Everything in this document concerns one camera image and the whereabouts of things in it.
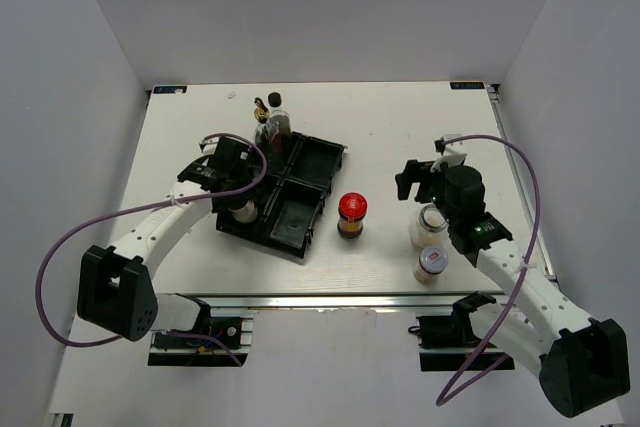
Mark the black lid pepper shaker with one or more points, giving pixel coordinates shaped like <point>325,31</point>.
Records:
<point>246,214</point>

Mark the left blue corner label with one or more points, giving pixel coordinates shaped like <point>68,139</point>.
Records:
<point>169,90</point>

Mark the blue corner label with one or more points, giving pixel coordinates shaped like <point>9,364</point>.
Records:
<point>169,90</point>
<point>467,85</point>

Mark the clear glass oil bottle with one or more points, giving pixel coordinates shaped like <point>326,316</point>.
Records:
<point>264,131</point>

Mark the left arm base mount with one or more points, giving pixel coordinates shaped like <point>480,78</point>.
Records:
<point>210,334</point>

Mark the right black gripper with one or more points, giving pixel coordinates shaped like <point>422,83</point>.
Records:
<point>417,172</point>

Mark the clear glass jar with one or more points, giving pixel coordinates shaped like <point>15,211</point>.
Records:
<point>429,227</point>

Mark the dark soy sauce bottle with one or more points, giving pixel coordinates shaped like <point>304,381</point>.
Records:
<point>280,132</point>

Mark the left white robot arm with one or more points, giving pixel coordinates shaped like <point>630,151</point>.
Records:
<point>116,289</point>

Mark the right blue corner label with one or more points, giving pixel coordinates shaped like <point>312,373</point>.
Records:
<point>467,85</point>

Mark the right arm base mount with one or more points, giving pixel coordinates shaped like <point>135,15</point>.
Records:
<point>442,346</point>

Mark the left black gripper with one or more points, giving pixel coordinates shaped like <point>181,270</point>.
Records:
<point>234,200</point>

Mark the silver lid spice jar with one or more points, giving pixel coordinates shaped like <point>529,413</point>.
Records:
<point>432,261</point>

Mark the aluminium table rail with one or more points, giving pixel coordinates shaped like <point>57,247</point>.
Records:
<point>330,301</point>

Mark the black four-compartment tray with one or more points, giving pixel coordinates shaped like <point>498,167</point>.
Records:
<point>291,197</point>

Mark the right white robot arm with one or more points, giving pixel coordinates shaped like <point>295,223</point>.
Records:
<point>580,362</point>

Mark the red lid sauce jar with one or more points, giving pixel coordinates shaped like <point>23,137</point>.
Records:
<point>352,209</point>

